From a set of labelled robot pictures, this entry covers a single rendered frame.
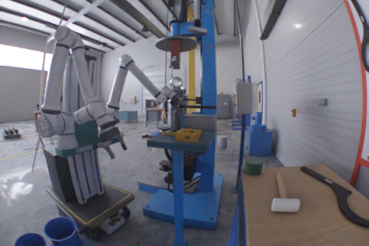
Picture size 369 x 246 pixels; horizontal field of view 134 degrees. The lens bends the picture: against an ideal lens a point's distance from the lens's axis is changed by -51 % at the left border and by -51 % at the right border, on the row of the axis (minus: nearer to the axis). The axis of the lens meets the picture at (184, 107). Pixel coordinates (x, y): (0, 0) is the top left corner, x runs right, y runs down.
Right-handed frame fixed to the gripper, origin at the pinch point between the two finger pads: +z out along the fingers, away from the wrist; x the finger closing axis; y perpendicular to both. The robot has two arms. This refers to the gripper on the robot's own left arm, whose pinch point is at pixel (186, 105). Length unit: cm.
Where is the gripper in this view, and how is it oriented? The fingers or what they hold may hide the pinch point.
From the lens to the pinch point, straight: 168.4
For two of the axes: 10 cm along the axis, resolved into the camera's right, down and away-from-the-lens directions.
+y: 5.7, -8.0, -1.9
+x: 2.8, -0.3, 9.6
